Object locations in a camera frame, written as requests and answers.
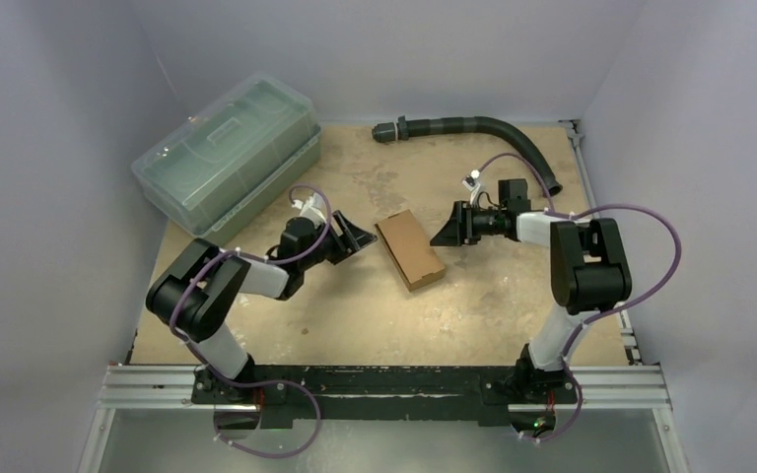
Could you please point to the clear plastic storage box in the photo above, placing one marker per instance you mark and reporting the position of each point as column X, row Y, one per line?
column 228, row 162

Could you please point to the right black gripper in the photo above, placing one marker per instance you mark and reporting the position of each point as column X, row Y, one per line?
column 465, row 223

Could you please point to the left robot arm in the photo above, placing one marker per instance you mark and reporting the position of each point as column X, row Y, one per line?
column 194, row 295

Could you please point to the aluminium frame profile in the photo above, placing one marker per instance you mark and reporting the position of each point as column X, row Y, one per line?
column 170, row 387

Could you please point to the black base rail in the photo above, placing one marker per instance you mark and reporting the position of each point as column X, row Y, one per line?
column 491, row 396

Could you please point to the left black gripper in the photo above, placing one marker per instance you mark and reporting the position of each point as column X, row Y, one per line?
column 352, row 237

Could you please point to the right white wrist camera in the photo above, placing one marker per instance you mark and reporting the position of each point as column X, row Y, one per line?
column 473, row 183

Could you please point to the brown cardboard box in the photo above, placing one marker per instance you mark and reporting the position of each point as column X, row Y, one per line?
column 409, row 248

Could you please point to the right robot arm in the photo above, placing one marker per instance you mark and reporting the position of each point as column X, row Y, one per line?
column 589, row 274

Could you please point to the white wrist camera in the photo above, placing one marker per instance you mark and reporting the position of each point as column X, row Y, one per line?
column 311, row 210
column 473, row 183

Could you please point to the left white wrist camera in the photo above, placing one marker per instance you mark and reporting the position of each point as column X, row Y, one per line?
column 311, row 210

